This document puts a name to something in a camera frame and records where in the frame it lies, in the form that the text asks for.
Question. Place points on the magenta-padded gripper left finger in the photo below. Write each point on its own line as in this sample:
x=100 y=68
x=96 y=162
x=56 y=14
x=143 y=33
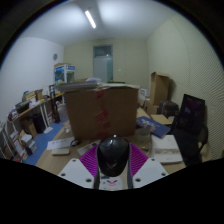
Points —
x=75 y=173

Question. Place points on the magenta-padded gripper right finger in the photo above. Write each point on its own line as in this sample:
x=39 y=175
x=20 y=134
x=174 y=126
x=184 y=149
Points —
x=151 y=171

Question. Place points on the black computer mouse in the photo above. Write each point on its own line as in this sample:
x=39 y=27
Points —
x=113 y=153

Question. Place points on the small flat white device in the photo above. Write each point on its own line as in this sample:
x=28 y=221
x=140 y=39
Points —
x=60 y=151

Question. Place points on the white book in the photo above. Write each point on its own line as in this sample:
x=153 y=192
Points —
x=166 y=150

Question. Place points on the white paper sheet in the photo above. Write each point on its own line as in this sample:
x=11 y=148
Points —
x=60 y=143

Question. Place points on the clear round container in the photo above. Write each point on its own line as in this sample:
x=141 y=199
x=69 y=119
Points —
x=142 y=136

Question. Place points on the blue book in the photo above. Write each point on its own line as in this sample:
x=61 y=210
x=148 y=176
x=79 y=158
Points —
x=154 y=126

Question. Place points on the black office chair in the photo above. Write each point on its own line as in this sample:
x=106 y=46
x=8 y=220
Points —
x=190 y=126

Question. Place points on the large brown cardboard box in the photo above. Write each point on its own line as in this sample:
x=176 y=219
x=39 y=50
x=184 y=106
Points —
x=100 y=113

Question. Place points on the dark brown chair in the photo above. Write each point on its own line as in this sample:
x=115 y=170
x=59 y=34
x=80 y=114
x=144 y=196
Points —
x=168 y=108

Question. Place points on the cluttered shelf unit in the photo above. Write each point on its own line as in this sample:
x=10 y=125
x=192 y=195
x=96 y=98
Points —
x=26 y=113

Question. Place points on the door with glass panel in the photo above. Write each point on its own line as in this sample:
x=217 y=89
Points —
x=103 y=65

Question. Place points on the ceiling tube light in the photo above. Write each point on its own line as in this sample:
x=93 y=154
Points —
x=90 y=19

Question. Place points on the round wall clock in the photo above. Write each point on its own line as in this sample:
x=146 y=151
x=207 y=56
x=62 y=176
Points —
x=55 y=56

